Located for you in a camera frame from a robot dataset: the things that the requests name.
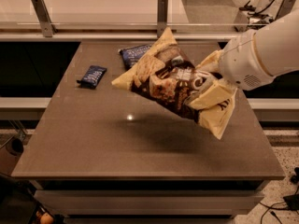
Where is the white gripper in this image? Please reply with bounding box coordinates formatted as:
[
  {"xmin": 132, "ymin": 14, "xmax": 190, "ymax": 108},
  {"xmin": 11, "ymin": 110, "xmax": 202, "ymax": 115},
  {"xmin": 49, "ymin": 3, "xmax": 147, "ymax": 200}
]
[{"xmin": 186, "ymin": 30, "xmax": 275, "ymax": 110}]

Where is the brown and cream chip bag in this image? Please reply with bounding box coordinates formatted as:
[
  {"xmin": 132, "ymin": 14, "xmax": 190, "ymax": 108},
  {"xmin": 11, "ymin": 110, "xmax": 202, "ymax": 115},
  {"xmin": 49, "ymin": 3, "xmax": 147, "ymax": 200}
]
[{"xmin": 112, "ymin": 28, "xmax": 235, "ymax": 139}]

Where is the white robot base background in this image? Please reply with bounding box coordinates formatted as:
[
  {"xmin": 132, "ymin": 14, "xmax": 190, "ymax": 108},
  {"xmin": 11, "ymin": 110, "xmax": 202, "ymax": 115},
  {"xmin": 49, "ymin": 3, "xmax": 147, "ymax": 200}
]
[{"xmin": 234, "ymin": 0, "xmax": 277, "ymax": 32}]

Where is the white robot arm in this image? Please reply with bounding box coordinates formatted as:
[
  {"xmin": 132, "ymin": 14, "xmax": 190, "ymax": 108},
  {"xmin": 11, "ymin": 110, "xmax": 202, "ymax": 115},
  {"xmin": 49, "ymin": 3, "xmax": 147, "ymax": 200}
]
[{"xmin": 189, "ymin": 9, "xmax": 299, "ymax": 110}]

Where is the blue chip bag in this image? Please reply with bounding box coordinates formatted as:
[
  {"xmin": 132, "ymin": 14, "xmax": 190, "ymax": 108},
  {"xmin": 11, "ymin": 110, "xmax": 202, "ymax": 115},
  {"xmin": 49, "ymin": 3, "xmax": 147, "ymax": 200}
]
[{"xmin": 119, "ymin": 44, "xmax": 151, "ymax": 69}]

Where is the small dark blue snack bar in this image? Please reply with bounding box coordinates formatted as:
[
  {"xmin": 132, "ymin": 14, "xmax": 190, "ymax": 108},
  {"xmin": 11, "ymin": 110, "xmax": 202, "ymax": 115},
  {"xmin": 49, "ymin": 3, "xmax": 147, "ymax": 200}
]
[{"xmin": 77, "ymin": 65, "xmax": 107, "ymax": 89}]

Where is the black power adapter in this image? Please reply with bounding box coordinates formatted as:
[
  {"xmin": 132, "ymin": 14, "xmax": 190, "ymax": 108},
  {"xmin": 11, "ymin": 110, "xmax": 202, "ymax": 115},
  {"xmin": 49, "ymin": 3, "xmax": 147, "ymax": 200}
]
[{"xmin": 283, "ymin": 194, "xmax": 299, "ymax": 211}]

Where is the dark round bin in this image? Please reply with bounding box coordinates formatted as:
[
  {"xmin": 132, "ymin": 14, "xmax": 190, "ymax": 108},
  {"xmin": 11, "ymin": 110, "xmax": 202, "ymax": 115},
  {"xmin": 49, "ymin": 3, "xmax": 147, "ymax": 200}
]
[{"xmin": 6, "ymin": 138, "xmax": 23, "ymax": 156}]

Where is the orange round object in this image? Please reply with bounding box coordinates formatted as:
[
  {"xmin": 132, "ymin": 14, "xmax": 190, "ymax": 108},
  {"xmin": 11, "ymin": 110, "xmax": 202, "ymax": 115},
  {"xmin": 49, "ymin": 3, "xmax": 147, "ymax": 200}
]
[{"xmin": 36, "ymin": 213, "xmax": 54, "ymax": 224}]

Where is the middle metal rail bracket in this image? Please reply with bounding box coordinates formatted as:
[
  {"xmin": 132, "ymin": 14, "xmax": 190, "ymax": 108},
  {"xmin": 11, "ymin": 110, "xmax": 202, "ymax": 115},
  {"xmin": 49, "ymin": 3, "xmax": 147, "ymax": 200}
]
[{"xmin": 157, "ymin": 0, "xmax": 168, "ymax": 37}]

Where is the metal rail bracket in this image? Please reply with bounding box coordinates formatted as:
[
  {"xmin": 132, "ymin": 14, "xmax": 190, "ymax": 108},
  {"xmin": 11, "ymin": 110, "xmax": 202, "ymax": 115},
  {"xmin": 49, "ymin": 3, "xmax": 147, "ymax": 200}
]
[
  {"xmin": 31, "ymin": 0, "xmax": 56, "ymax": 37},
  {"xmin": 276, "ymin": 0, "xmax": 296, "ymax": 20},
  {"xmin": 157, "ymin": 0, "xmax": 168, "ymax": 37}
]

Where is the right metal rail bracket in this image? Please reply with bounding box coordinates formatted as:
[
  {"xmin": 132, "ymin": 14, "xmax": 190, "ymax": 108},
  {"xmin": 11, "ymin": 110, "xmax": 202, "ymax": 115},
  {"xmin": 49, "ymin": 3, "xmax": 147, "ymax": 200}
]
[{"xmin": 276, "ymin": 0, "xmax": 296, "ymax": 20}]

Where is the black cable on floor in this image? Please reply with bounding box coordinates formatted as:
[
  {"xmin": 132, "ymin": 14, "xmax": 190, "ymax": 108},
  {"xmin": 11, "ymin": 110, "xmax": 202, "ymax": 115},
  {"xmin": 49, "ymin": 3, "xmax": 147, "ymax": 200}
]
[{"xmin": 258, "ymin": 184, "xmax": 299, "ymax": 224}]

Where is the horizontal metal rail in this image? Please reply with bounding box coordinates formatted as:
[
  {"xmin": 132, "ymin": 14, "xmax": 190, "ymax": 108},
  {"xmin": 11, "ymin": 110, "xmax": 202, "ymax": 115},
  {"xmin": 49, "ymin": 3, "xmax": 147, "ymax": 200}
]
[{"xmin": 0, "ymin": 33, "xmax": 239, "ymax": 42}]

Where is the left metal rail bracket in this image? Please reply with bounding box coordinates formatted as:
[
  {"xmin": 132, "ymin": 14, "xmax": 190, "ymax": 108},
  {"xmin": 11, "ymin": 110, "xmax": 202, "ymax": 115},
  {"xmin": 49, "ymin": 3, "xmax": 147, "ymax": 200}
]
[{"xmin": 31, "ymin": 0, "xmax": 56, "ymax": 37}]

